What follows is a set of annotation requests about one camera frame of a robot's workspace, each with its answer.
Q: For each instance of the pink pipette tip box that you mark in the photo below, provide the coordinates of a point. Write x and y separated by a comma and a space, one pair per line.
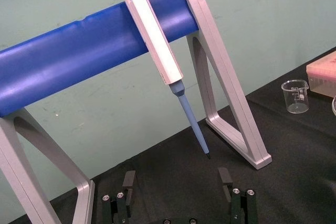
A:
324, 77

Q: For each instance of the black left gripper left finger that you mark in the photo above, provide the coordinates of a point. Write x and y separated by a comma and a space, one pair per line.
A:
121, 205

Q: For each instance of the blue and grey pipette stand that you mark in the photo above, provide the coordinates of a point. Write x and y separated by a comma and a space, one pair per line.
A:
65, 58

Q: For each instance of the black table cloth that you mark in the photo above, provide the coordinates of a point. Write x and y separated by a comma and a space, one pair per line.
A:
288, 155

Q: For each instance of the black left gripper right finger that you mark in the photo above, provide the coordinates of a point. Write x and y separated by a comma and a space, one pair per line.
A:
242, 205

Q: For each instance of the white and blue pipette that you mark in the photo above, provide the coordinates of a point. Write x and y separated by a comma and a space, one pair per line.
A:
155, 40

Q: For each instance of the small clear glass beaker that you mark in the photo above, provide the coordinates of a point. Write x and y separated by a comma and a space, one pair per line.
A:
296, 98

